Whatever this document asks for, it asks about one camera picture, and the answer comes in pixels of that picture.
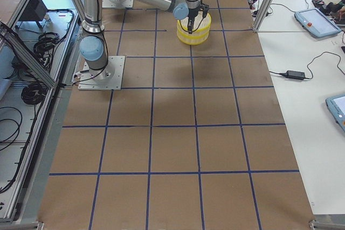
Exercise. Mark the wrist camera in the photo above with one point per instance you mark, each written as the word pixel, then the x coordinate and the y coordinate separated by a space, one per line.
pixel 204 8

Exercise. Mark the black power brick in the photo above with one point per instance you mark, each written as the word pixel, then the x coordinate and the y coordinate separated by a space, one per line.
pixel 296 75

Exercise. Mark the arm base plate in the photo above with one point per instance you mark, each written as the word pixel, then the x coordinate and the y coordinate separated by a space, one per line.
pixel 109 79
pixel 117 4

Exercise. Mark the right side teach pendant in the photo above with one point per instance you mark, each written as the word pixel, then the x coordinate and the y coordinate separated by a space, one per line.
pixel 316 23

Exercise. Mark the yellow steamer basket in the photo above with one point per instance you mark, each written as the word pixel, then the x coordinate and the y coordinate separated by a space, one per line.
pixel 200 23
pixel 192 39

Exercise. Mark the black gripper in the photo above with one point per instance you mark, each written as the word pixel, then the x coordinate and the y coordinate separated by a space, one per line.
pixel 192 13

